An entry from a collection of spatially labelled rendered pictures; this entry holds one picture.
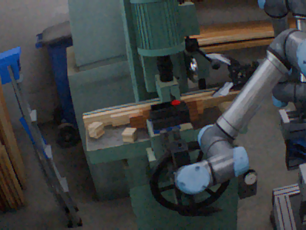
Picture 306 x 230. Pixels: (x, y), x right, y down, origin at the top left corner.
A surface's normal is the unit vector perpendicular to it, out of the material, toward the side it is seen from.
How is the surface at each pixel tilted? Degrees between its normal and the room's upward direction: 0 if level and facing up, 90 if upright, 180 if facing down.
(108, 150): 90
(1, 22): 90
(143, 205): 90
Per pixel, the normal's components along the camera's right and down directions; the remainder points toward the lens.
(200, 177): 0.04, -0.11
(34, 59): 0.21, 0.39
